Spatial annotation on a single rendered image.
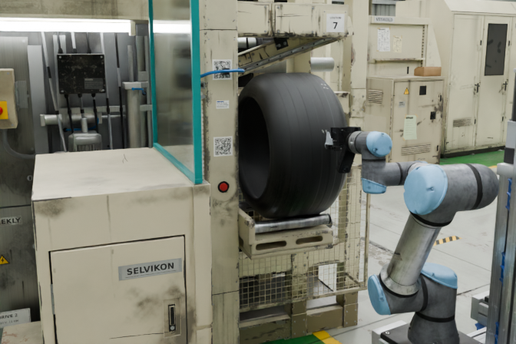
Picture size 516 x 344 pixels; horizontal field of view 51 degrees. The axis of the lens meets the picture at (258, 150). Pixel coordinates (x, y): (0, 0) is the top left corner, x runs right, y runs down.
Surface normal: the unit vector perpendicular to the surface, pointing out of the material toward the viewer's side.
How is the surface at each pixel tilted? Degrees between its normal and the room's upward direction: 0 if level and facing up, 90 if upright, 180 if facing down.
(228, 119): 90
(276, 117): 66
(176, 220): 90
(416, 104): 90
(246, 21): 90
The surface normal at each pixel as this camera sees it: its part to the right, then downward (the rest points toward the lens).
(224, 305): 0.36, 0.17
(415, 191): -0.95, -0.06
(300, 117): 0.31, -0.35
